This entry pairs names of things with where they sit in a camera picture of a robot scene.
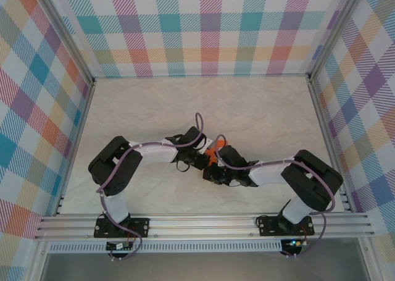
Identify aluminium frame post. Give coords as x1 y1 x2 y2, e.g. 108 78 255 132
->
36 0 97 87
305 0 371 83

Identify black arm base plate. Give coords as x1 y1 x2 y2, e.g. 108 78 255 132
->
258 215 315 237
93 217 151 239

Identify aluminium frame rail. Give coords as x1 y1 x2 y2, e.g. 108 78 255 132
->
33 212 376 240

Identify aluminium frame leg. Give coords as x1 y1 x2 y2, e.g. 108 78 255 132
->
29 239 50 281
356 237 379 281

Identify small black circuit board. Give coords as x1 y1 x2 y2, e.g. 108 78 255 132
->
106 240 136 251

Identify slotted metal cable tray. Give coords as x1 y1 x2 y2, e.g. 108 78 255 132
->
48 240 283 253

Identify circuit board with green light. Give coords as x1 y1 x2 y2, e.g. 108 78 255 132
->
282 238 309 250

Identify aluminium side rail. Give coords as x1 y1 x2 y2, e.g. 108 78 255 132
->
54 78 96 217
307 73 353 214

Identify grey metal panel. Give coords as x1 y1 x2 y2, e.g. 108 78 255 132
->
39 251 371 281

